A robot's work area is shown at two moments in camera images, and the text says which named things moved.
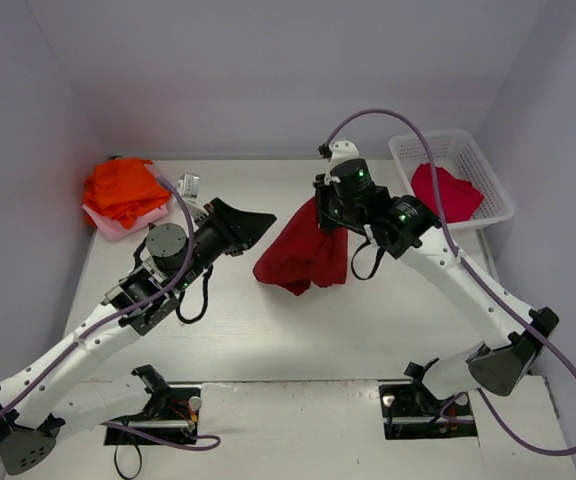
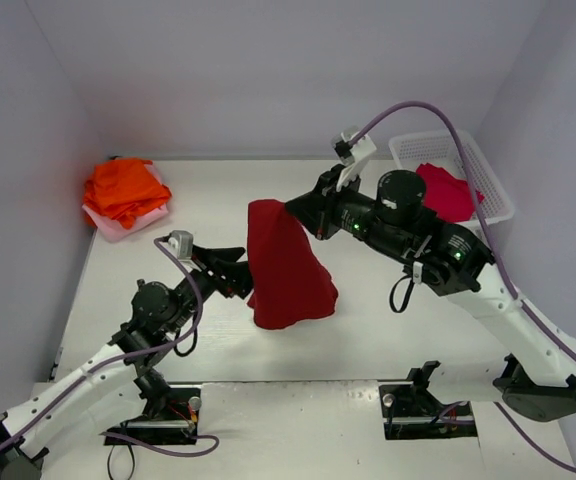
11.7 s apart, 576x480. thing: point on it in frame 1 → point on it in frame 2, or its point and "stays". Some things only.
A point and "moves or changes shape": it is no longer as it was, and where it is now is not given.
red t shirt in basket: x=459 y=198 stays
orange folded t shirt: x=123 y=188 stays
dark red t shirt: x=303 y=253 moves or changes shape
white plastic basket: x=457 y=155 stays
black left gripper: x=223 y=228 → x=216 y=273
